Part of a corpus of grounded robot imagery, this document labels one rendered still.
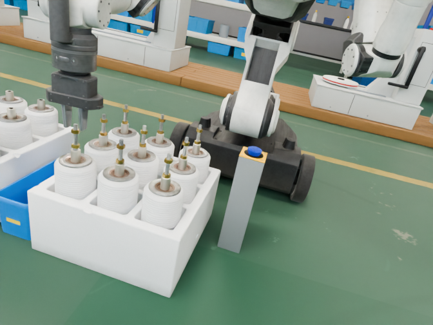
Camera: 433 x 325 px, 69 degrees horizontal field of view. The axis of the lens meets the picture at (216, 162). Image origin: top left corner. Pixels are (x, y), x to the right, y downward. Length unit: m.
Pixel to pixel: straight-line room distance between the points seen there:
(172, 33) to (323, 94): 1.36
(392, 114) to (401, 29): 2.10
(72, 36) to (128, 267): 0.53
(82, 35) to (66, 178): 0.33
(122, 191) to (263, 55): 0.70
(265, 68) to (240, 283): 0.72
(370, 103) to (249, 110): 1.87
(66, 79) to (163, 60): 2.20
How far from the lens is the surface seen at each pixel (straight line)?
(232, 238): 0.97
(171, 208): 0.73
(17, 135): 1.08
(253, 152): 0.85
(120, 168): 0.78
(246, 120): 1.07
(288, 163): 1.23
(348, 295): 1.04
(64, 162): 0.84
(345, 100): 2.79
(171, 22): 2.94
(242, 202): 0.90
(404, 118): 2.93
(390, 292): 1.13
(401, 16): 0.81
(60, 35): 0.70
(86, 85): 0.74
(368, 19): 0.92
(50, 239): 0.92
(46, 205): 0.86
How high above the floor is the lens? 0.64
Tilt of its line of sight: 25 degrees down
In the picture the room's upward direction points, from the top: 12 degrees clockwise
